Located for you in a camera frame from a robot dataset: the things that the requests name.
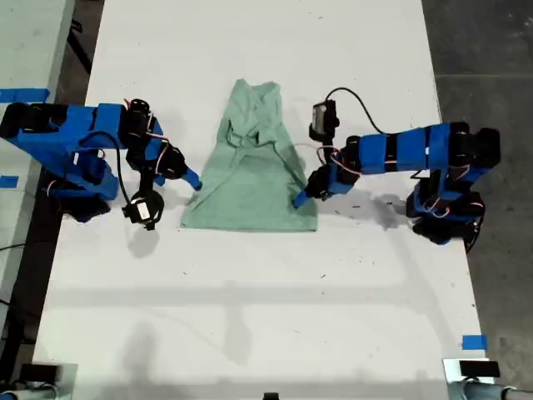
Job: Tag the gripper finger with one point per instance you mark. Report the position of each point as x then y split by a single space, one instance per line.
327 197
160 181
191 178
302 198

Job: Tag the pale green T-shirt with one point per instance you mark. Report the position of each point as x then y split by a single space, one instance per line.
250 196

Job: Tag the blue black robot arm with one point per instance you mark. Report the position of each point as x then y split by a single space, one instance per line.
410 150
91 137

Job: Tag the black metal stand leg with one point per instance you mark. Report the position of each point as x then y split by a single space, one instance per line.
81 48

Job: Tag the short blue tape strip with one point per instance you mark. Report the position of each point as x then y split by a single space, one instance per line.
8 182
474 341

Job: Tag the long blue tape strip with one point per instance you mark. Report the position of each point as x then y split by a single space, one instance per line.
23 95

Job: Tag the small black clip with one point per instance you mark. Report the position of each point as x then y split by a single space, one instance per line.
270 396

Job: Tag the white mounting plate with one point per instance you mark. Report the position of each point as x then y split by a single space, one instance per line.
66 375
451 375

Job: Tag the small black box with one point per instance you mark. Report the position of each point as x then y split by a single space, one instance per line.
38 372
479 368

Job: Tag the grey metal tube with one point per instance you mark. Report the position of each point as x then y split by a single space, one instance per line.
495 392
25 393

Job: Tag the gripper camera stalk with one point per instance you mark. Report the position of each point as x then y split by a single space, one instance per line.
332 155
145 181

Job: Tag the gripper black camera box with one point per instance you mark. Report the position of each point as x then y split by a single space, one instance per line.
141 210
322 118

